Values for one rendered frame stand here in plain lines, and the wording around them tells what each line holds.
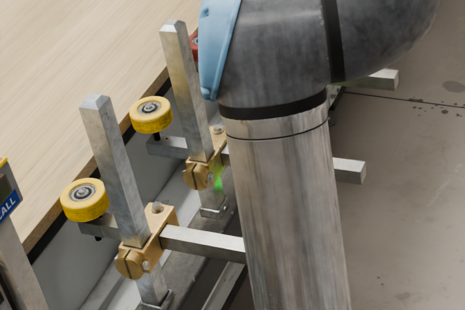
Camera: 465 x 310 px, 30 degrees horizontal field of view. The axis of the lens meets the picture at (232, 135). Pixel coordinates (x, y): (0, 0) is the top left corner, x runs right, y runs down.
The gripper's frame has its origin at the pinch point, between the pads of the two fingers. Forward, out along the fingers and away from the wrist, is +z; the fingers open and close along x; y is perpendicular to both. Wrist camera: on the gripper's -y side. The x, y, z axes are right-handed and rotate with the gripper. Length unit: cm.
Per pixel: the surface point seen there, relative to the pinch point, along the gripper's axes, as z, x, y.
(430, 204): 101, 13, -59
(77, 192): 11, -21, 49
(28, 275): -2, -6, 78
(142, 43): 11.0, -33.2, 1.1
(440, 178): 101, 13, -72
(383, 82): 16.2, 19.4, 0.0
